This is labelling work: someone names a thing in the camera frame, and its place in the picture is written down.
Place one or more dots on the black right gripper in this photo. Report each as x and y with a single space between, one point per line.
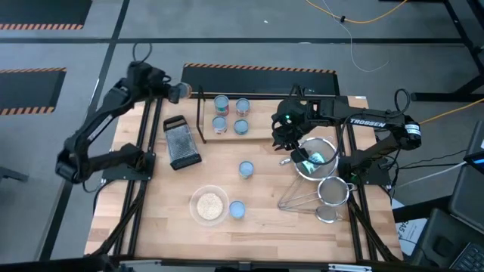
298 117

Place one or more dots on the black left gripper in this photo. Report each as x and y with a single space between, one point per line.
147 81

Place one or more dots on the mixed vegetables can green rim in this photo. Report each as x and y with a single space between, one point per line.
315 161

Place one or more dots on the teal label can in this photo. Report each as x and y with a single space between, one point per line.
241 126

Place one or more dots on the oranges can teal orange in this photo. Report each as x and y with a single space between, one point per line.
246 169

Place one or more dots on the red green label can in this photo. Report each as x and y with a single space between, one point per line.
221 104

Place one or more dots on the orange red label can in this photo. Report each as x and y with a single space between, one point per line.
242 107

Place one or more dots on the white sauce can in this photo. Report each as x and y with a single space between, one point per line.
219 124

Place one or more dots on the mixed fruit can pineapple face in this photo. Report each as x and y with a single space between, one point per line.
237 209

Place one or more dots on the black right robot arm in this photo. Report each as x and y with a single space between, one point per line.
367 122

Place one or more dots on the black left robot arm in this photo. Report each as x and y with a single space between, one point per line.
94 124

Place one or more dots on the large metal mesh strainer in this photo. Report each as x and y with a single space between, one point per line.
325 149

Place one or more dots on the black hazard-striped floor mat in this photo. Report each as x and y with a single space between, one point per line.
26 90
234 81
41 11

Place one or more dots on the medium metal mesh strainer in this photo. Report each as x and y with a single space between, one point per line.
334 190

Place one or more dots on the small metal mesh strainer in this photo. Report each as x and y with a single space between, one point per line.
327 214

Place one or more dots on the beige grains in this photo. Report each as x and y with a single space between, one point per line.
210 206

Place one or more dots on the white bowl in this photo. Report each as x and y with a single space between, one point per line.
193 206

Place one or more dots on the black overhead rig bar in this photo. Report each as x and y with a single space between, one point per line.
242 266

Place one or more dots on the white printed paper sheet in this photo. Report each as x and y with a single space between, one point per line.
406 234

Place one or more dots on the black chair base leg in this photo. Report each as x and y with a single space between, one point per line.
11 174

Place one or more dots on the black case with round recess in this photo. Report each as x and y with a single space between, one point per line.
438 242

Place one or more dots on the large black equipment case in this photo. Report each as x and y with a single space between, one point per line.
469 196

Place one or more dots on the blue-lit screen device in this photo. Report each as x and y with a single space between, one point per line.
477 160

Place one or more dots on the black keyboard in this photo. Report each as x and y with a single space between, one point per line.
470 260

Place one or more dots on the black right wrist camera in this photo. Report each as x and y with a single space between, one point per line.
298 155

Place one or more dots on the wooden shelf black metal frame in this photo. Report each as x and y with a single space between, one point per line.
264 121

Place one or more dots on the black aluminium table frame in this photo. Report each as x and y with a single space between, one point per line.
249 96

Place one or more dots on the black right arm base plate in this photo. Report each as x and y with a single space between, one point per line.
378 177

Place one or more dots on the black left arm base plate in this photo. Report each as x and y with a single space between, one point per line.
113 175

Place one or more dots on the black desk leg frame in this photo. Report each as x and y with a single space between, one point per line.
435 97

